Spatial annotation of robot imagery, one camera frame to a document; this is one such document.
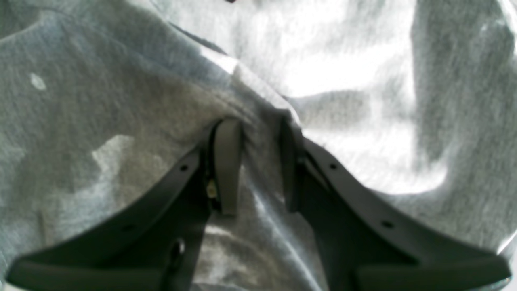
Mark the grey T-shirt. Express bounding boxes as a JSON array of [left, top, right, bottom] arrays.
[[1, 0, 516, 291]]

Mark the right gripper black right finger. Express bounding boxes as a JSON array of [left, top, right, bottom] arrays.
[[280, 118, 511, 291]]

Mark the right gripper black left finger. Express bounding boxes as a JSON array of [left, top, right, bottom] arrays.
[[6, 118, 242, 291]]

